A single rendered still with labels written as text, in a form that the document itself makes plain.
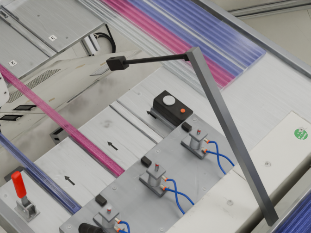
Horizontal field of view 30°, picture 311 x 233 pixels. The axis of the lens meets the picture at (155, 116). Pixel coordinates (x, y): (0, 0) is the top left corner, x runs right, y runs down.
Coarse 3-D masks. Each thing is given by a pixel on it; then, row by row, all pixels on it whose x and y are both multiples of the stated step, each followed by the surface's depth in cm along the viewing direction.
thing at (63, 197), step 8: (0, 136) 109; (0, 144) 109; (8, 144) 108; (16, 152) 107; (24, 160) 106; (32, 168) 106; (40, 176) 105; (48, 184) 104; (56, 192) 103; (64, 192) 103; (64, 200) 102; (72, 200) 102; (72, 208) 102; (80, 208) 102
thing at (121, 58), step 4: (116, 56) 102; (120, 56) 100; (124, 56) 100; (108, 60) 102; (112, 60) 101; (116, 60) 100; (120, 60) 100; (108, 64) 103; (112, 64) 102; (116, 64) 101; (120, 64) 100; (112, 68) 103; (116, 68) 102; (120, 68) 101; (124, 68) 100
